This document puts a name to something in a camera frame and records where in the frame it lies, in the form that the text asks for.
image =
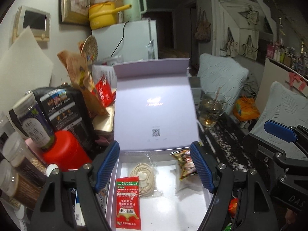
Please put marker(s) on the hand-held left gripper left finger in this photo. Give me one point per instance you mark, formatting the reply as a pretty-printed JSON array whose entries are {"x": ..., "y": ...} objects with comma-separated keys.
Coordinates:
[{"x": 108, "y": 166}]

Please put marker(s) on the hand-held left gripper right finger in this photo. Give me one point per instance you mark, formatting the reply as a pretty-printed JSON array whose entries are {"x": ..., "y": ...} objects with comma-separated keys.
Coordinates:
[{"x": 202, "y": 168}]

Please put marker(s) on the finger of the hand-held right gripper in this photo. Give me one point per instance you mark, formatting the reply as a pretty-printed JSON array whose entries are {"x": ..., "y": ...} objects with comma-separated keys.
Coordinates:
[
  {"x": 279, "y": 130},
  {"x": 256, "y": 145}
]

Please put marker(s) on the dark printed snack packet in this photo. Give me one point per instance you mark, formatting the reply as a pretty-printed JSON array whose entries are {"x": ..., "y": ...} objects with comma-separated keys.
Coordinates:
[{"x": 184, "y": 161}]

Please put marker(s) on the long red sauce packet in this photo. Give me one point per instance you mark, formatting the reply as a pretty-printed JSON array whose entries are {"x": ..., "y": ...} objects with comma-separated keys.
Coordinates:
[{"x": 127, "y": 202}]

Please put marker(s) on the white gift box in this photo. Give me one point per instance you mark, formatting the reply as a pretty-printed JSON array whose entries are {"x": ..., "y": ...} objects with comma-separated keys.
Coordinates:
[{"x": 154, "y": 89}]

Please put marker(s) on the large light blue chair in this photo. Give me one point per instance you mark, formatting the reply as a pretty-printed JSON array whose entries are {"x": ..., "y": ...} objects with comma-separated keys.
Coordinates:
[{"x": 281, "y": 105}]

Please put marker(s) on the dark maroon cloth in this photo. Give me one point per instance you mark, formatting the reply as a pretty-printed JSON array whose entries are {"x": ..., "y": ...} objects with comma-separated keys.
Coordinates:
[{"x": 104, "y": 140}]

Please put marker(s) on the orange plastic bag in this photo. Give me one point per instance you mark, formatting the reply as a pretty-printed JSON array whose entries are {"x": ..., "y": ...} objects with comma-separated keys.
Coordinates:
[{"x": 245, "y": 109}]

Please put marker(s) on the beige gold pouch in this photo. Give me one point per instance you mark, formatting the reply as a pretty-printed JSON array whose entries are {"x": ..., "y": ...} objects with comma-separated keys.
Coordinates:
[{"x": 104, "y": 122}]

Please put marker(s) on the red plastic bottle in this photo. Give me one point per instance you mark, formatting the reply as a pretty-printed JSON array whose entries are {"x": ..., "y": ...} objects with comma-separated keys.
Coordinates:
[{"x": 65, "y": 149}]

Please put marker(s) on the white medicine box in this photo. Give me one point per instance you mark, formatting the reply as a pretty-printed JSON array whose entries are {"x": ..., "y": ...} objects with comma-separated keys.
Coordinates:
[{"x": 81, "y": 209}]

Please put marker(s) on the pink bow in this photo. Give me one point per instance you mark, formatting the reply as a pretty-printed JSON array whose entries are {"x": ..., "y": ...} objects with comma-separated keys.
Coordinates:
[{"x": 297, "y": 81}]

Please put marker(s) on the white chest cabinet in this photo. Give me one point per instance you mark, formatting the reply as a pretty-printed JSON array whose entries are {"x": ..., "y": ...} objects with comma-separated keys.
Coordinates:
[{"x": 272, "y": 74}]

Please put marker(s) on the glass mug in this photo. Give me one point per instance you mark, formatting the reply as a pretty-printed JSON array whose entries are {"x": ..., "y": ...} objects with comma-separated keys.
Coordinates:
[{"x": 211, "y": 110}]

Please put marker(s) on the white bottle cap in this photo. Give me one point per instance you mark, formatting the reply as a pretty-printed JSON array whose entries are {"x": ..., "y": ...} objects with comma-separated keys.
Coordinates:
[{"x": 51, "y": 169}]

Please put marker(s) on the black printed box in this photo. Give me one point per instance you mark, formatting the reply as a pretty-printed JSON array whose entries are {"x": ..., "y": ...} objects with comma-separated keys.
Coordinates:
[{"x": 67, "y": 115}]

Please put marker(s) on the row of cosmetic bottles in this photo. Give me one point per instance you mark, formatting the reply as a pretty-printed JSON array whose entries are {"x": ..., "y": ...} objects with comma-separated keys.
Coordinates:
[{"x": 288, "y": 57}]

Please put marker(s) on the red snack bag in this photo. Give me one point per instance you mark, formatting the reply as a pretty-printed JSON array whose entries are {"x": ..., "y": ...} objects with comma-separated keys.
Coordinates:
[{"x": 104, "y": 92}]

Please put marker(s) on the small light blue chair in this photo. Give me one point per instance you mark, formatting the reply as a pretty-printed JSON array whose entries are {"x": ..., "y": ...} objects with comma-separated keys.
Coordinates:
[{"x": 221, "y": 77}]

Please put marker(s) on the beige tote bag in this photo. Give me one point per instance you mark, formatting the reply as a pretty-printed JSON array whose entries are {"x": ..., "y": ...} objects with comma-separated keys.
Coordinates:
[
  {"x": 229, "y": 47},
  {"x": 250, "y": 50}
]

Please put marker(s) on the purple label jar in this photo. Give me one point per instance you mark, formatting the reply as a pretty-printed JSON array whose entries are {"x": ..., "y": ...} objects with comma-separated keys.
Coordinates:
[{"x": 33, "y": 125}]

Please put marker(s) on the white plastic basket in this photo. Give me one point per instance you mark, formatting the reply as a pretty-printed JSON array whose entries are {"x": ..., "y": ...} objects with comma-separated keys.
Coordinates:
[{"x": 103, "y": 74}]

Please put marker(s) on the brown powder jar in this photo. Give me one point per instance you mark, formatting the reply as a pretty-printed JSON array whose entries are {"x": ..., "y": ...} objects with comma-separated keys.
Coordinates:
[{"x": 19, "y": 187}]

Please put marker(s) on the brown paper bag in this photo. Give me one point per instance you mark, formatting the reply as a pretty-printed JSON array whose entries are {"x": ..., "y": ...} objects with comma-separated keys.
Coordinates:
[{"x": 77, "y": 77}]

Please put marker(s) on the star shaped hanging bag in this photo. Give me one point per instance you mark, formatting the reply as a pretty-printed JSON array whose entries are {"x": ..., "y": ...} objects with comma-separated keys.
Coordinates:
[{"x": 249, "y": 16}]

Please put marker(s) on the woven straw fan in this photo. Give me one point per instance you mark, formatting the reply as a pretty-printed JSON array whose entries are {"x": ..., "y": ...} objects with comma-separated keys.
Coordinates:
[{"x": 89, "y": 48}]

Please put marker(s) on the brown patterned hanging bag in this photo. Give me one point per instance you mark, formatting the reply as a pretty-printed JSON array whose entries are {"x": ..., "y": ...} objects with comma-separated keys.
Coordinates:
[{"x": 203, "y": 28}]

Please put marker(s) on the white foam board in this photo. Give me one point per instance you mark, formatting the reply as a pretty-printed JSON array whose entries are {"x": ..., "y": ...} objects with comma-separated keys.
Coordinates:
[{"x": 21, "y": 72}]

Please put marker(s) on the white fridge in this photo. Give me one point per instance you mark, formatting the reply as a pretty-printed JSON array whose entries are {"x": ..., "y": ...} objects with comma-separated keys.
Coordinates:
[{"x": 137, "y": 41}]

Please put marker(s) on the dark wooden door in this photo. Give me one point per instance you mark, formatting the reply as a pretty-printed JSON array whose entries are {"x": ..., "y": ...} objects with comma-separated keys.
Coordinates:
[{"x": 158, "y": 28}]

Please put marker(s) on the yellow pot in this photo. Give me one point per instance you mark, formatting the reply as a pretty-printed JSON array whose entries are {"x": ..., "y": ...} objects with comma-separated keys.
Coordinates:
[{"x": 102, "y": 15}]

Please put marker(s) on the green electric kettle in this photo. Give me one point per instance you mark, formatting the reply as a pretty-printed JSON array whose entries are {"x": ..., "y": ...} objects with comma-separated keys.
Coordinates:
[{"x": 133, "y": 9}]

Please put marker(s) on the framed picture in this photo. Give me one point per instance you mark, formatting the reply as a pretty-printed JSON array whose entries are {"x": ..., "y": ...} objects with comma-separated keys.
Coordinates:
[{"x": 74, "y": 0}]

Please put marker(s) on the wall intercom monitor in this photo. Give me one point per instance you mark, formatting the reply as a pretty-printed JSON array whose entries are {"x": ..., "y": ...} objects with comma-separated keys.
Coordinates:
[{"x": 33, "y": 21}]

